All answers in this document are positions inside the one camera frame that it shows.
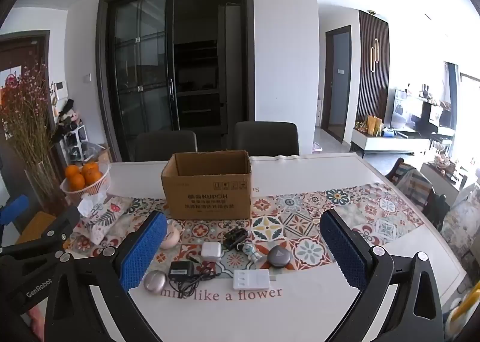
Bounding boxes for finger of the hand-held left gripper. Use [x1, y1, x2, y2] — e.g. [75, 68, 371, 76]
[0, 207, 81, 313]
[0, 194, 31, 228]

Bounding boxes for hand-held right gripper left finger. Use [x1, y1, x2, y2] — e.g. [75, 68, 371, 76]
[47, 211, 168, 342]

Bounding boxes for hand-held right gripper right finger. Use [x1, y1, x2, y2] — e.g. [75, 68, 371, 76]
[320, 209, 445, 342]

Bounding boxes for peach round device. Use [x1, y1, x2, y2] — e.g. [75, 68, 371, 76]
[160, 220, 183, 250]

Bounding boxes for dark grey earbud case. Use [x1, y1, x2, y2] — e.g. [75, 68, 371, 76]
[265, 245, 292, 270]

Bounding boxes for white charger cube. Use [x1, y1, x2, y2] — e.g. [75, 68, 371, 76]
[201, 241, 222, 262]

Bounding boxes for brown cardboard box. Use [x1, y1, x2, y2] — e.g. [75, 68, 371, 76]
[161, 150, 253, 221]

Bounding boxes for black clip-on device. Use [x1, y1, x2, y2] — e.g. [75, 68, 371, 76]
[224, 229, 251, 251]

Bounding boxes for white rectangular hub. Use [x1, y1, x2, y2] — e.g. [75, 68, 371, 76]
[232, 270, 277, 290]

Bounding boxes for yellow wooden stool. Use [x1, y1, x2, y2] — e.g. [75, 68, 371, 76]
[17, 211, 58, 244]

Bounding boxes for silver oval case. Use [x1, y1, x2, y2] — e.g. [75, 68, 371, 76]
[143, 270, 167, 295]

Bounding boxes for glass vase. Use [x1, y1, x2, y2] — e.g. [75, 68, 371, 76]
[24, 160, 64, 216]

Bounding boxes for pile of oranges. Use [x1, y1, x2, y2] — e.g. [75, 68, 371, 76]
[65, 162, 104, 192]

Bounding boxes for white shoe rack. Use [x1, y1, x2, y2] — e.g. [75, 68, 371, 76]
[63, 126, 90, 167]

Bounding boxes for small robot figurine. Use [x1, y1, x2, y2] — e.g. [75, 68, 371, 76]
[242, 242, 262, 264]

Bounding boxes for dried pink flower bunch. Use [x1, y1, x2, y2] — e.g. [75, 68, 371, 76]
[0, 62, 62, 178]

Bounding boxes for wooden chair with plaid cushion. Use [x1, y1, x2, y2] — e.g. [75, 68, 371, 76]
[385, 157, 451, 231]

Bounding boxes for cardboard box on floor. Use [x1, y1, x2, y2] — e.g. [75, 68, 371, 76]
[94, 144, 113, 163]

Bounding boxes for plush toys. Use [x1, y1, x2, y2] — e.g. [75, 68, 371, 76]
[55, 98, 82, 134]

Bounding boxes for dark grey dining chair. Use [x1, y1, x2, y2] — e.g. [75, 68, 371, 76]
[134, 130, 199, 162]
[234, 121, 300, 157]

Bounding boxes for white television cabinet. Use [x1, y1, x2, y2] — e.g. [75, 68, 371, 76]
[350, 127, 431, 158]

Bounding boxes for yellow paper bags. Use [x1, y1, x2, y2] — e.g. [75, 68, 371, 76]
[366, 115, 384, 137]

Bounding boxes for yellow and white object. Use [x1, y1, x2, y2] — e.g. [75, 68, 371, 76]
[445, 282, 480, 342]

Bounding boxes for brown entry door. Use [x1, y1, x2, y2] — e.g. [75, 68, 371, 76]
[0, 30, 52, 133]

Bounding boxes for television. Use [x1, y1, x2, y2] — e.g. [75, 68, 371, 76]
[390, 89, 418, 130]

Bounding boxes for black piano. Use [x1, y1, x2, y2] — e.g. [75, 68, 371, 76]
[419, 97, 455, 142]

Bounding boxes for dark interior door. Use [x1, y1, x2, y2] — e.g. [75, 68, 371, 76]
[324, 25, 352, 143]

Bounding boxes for dark glass sliding door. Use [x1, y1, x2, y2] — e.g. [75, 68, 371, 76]
[95, 0, 256, 163]

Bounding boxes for black power adapter with cable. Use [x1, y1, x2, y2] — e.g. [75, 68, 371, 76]
[167, 256, 223, 300]

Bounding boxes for white wire fruit basket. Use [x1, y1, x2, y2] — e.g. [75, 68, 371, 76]
[60, 162, 112, 203]

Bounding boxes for dark slatted wall panel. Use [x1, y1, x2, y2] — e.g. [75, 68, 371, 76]
[355, 10, 391, 131]

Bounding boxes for gold wall ornament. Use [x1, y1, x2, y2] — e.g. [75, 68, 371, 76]
[369, 38, 380, 74]

